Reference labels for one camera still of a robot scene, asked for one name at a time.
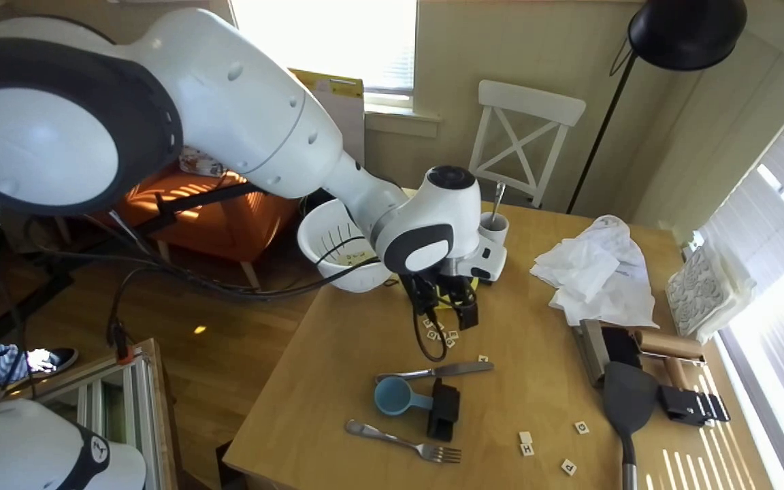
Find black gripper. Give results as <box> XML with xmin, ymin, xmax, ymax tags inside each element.
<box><xmin>403</xmin><ymin>274</ymin><xmax>480</xmax><ymax>329</ymax></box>

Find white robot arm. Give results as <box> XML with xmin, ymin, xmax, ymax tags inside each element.
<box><xmin>0</xmin><ymin>7</ymin><xmax>491</xmax><ymax>490</ymax></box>

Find white plastic colander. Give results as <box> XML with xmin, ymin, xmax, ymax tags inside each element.
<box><xmin>298</xmin><ymin>199</ymin><xmax>392</xmax><ymax>295</ymax></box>

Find silver table knife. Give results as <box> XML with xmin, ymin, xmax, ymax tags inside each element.
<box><xmin>375</xmin><ymin>359</ymin><xmax>494</xmax><ymax>382</ymax></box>

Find white ceramic mug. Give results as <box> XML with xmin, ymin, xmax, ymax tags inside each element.
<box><xmin>480</xmin><ymin>213</ymin><xmax>510</xmax><ymax>246</ymax></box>

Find small black block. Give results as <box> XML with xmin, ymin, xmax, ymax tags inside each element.
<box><xmin>427</xmin><ymin>382</ymin><xmax>460</xmax><ymax>440</ymax></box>

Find blue measuring cup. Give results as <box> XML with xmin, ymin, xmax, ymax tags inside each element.
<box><xmin>374</xmin><ymin>375</ymin><xmax>434</xmax><ymax>416</ymax></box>

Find metal spoon in mug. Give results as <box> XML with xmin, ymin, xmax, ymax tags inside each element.
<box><xmin>491</xmin><ymin>183</ymin><xmax>507</xmax><ymax>220</ymax></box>

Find silver fork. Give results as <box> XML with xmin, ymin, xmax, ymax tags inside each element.
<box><xmin>343</xmin><ymin>420</ymin><xmax>464</xmax><ymax>465</ymax></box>

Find white wooden chair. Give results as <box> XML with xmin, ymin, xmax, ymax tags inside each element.
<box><xmin>469</xmin><ymin>78</ymin><xmax>586</xmax><ymax>206</ymax></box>

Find crumpled white cloth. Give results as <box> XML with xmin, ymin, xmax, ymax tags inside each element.
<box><xmin>530</xmin><ymin>214</ymin><xmax>657</xmax><ymax>327</ymax></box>

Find black spatula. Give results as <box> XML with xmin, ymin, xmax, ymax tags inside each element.
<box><xmin>604</xmin><ymin>363</ymin><xmax>657</xmax><ymax>490</ymax></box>

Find orange chair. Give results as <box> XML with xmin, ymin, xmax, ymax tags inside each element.
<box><xmin>99</xmin><ymin>167</ymin><xmax>298</xmax><ymax>289</ymax></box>

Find brown wooden block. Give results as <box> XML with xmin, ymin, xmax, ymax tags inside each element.
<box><xmin>579</xmin><ymin>318</ymin><xmax>714</xmax><ymax>391</ymax></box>

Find white textured box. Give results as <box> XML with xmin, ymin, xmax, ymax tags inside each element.
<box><xmin>668</xmin><ymin>243</ymin><xmax>754</xmax><ymax>342</ymax></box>

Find black floor lamp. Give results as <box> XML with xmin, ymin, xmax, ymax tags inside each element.
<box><xmin>567</xmin><ymin>0</ymin><xmax>748</xmax><ymax>213</ymax></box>

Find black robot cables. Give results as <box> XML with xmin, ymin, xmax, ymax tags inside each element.
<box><xmin>9</xmin><ymin>228</ymin><xmax>456</xmax><ymax>364</ymax></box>

